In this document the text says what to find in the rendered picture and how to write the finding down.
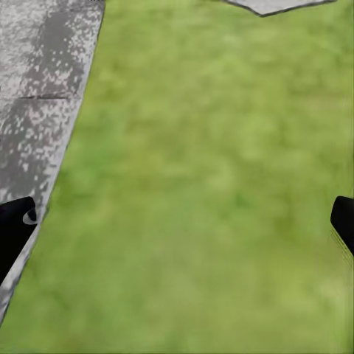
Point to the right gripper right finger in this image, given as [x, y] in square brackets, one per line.
[342, 219]

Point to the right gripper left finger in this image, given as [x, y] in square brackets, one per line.
[18, 220]

